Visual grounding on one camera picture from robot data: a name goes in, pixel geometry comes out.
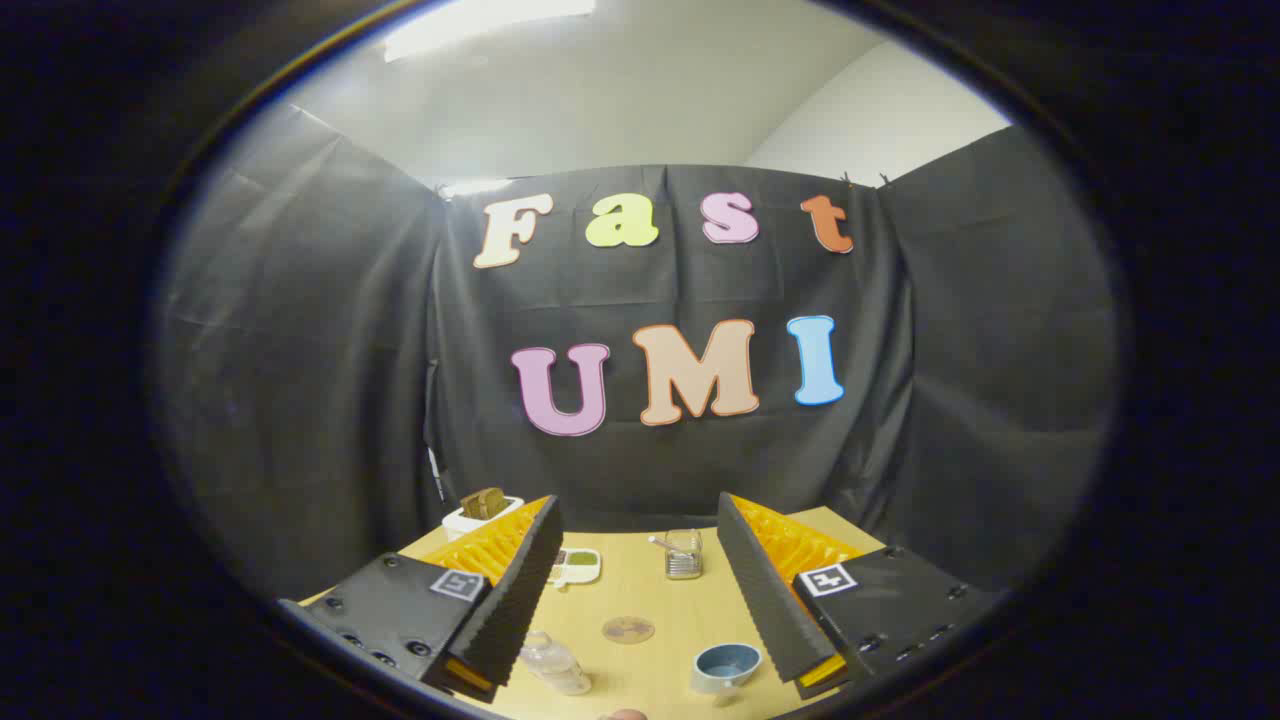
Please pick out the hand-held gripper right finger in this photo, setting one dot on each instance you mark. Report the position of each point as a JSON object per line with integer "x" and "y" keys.
{"x": 765, "y": 600}

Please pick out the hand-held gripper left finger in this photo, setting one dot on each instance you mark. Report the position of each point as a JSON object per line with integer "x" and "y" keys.
{"x": 520, "y": 590}

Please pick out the blue and white cup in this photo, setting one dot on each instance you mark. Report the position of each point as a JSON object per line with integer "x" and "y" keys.
{"x": 724, "y": 667}

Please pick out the clear plastic juice bottle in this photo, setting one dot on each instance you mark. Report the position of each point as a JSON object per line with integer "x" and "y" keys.
{"x": 556, "y": 664}

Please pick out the round clear coaster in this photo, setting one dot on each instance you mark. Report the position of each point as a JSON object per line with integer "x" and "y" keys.
{"x": 628, "y": 629}

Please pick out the white divided dish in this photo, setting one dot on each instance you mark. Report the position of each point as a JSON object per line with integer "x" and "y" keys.
{"x": 575, "y": 567}

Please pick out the white toaster with bread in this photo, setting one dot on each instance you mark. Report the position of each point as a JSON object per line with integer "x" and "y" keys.
{"x": 480, "y": 512}

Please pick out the clear glass jar with spoon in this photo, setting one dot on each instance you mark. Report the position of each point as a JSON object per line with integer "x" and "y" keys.
{"x": 684, "y": 556}

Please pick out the wooden table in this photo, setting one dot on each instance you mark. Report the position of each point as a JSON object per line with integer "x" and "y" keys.
{"x": 640, "y": 600}

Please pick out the black backdrop cloth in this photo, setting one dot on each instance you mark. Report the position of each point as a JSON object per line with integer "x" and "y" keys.
{"x": 690, "y": 350}

